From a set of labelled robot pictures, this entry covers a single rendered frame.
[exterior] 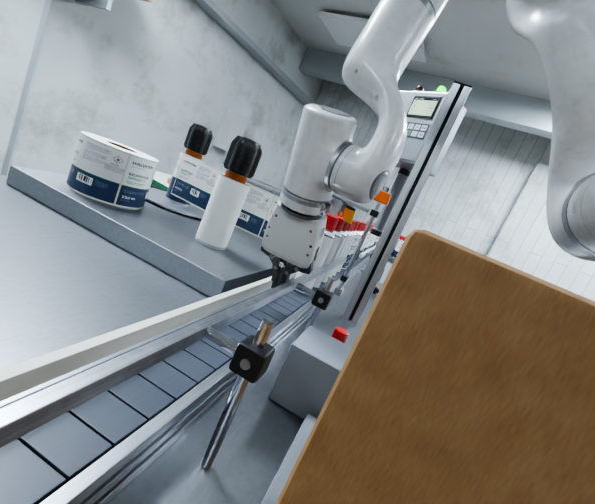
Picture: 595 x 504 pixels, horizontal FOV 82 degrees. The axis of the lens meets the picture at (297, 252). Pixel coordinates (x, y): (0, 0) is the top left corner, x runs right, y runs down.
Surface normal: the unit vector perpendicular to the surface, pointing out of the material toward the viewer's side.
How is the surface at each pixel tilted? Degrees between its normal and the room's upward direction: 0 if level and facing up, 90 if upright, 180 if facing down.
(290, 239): 112
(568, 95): 118
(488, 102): 90
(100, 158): 90
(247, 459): 0
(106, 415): 0
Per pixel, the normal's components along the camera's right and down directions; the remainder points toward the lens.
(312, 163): -0.50, 0.34
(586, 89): -0.74, 0.24
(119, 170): 0.53, 0.37
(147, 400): 0.39, -0.90
